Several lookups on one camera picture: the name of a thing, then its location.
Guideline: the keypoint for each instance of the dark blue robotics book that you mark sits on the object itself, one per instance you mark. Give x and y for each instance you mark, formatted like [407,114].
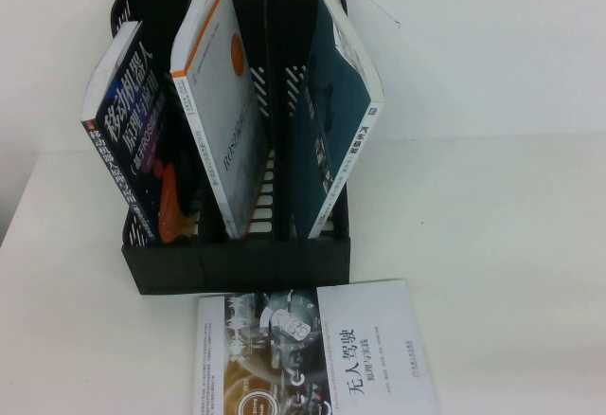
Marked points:
[128,149]

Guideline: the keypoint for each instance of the white self-driving car book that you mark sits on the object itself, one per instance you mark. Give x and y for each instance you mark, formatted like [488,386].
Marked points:
[369,339]

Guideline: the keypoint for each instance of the white orange-trimmed ROS book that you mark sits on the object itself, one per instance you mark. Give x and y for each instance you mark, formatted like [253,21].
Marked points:
[222,102]

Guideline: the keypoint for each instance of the white car suspension book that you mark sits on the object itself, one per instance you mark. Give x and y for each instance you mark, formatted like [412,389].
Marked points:
[331,102]

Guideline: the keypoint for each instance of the black plastic book stand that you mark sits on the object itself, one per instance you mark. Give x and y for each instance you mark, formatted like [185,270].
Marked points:
[284,258]

